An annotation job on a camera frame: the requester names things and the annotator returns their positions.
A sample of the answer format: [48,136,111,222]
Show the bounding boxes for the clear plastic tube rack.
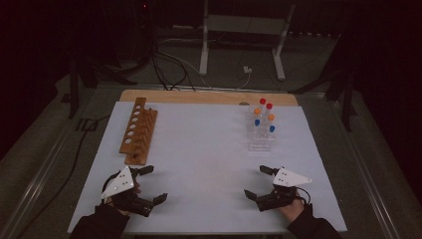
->
[246,104,278,152]

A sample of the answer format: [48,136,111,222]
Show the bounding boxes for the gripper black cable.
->
[101,172,120,200]
[297,187,313,205]

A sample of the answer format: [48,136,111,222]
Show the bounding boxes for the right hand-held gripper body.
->
[256,166,314,213]

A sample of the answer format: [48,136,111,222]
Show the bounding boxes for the person's left hand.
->
[107,184,142,217]

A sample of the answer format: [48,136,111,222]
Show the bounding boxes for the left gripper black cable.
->
[101,172,120,200]

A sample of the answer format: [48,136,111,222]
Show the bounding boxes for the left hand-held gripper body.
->
[101,165,157,218]

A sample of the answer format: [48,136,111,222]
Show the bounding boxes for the white cable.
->
[155,37,252,91]

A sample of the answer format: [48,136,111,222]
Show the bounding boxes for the wooden test tube rack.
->
[118,97,159,166]

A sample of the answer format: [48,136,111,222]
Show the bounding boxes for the black stand legs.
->
[68,58,138,120]
[288,61,358,132]

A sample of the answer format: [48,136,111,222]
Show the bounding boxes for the aluminium floor rail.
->
[331,99,402,239]
[0,125,73,239]

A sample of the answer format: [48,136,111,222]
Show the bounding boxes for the white table mat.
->
[67,101,348,235]

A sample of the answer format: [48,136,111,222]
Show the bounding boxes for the white metal stand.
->
[198,0,297,82]

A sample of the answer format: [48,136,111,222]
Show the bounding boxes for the bundle of black cables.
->
[150,43,197,92]

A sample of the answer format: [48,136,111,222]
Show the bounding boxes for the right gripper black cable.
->
[297,187,313,205]

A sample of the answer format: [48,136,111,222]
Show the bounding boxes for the person's right hand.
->
[278,193,307,224]

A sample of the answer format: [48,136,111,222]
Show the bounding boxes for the long black floor cable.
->
[14,114,112,239]

